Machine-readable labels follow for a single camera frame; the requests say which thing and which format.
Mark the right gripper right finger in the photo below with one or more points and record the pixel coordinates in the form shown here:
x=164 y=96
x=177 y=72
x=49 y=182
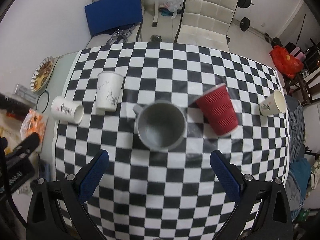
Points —
x=261 y=207

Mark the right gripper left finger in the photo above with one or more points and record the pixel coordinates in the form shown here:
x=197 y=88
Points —
x=45 y=220

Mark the white bamboo print paper cup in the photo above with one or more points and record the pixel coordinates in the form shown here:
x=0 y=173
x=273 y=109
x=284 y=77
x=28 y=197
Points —
x=108 y=90

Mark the white calligraphy cup left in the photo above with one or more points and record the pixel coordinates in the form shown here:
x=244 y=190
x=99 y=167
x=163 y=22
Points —
x=66 y=111

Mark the white calligraphy cup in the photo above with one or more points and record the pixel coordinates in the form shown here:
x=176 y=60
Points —
x=66 y=111
x=273 y=104

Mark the white calligraphy cup right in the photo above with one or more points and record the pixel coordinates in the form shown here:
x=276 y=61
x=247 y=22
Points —
x=273 y=104

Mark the red ripple paper cup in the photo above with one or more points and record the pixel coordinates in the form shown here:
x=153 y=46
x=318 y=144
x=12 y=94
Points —
x=217 y=107

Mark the orange snack bag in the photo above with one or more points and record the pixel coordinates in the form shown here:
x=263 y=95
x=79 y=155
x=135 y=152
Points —
x=34 y=122

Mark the patterned plate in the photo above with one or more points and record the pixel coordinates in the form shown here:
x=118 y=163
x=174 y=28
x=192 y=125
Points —
x=42 y=74

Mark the black white checkered tablecloth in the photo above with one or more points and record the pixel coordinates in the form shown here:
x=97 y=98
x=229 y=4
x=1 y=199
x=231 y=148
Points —
x=173 y=194

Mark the grey ribbed mug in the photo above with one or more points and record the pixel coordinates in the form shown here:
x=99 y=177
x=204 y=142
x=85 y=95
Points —
x=160 y=125

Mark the red plastic bag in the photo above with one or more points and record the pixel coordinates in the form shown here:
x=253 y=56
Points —
x=285 y=63

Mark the blue folder on chair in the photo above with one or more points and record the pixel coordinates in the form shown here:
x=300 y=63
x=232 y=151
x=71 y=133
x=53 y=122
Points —
x=108 y=14

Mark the cream chair right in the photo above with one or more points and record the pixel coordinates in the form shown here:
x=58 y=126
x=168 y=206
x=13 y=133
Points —
x=206 y=22

